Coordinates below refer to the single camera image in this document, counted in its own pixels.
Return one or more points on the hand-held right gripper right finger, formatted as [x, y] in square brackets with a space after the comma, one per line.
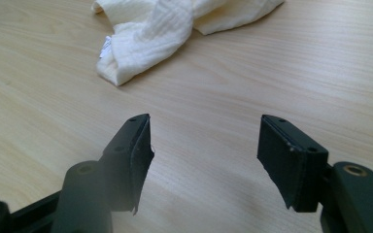
[288, 161]

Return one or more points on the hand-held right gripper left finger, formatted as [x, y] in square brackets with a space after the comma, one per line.
[128, 161]

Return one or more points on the white cloth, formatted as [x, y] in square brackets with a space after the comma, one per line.
[155, 35]

